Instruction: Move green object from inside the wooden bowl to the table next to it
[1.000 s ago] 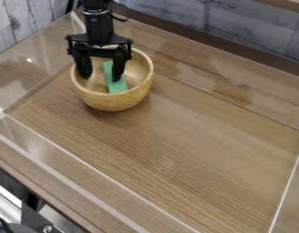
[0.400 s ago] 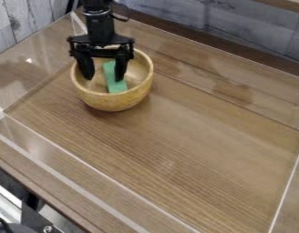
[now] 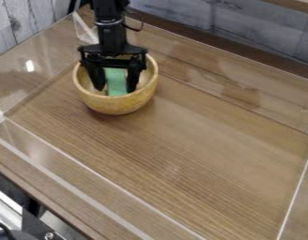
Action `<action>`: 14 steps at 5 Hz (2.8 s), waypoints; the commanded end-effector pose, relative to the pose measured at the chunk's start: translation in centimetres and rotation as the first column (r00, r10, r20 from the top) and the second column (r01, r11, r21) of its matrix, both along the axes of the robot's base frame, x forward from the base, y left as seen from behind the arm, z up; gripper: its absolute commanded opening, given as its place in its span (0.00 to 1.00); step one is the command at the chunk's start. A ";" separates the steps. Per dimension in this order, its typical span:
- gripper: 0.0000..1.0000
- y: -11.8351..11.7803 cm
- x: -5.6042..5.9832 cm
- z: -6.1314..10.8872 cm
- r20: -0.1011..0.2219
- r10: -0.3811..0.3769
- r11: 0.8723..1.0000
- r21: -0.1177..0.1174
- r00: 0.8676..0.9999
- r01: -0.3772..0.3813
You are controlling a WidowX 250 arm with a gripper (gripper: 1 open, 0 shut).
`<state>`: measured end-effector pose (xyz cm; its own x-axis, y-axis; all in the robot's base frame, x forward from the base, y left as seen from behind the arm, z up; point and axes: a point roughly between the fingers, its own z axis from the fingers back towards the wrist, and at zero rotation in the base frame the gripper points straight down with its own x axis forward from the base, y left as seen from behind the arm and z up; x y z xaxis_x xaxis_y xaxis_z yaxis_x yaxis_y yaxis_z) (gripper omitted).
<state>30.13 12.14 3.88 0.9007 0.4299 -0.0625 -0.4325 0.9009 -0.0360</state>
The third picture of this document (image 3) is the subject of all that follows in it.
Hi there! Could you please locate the round wooden bowl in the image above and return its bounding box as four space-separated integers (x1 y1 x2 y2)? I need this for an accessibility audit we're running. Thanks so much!
72 46 157 115

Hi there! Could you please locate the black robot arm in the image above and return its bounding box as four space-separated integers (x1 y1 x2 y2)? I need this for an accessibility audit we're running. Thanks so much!
77 0 148 93

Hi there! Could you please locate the black cable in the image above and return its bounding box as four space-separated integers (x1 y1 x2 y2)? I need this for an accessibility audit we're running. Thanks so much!
0 220 20 240

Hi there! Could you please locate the black metal bracket with bolt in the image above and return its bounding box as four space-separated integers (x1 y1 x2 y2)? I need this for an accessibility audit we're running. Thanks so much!
21 209 66 240

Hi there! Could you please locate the green rectangular block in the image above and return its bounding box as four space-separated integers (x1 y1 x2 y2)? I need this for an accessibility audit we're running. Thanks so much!
105 67 128 97

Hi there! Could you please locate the clear acrylic corner bracket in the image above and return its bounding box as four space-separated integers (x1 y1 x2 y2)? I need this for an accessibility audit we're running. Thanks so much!
72 12 98 44

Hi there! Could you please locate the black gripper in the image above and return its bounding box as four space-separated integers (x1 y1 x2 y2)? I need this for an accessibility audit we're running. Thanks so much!
77 43 148 93

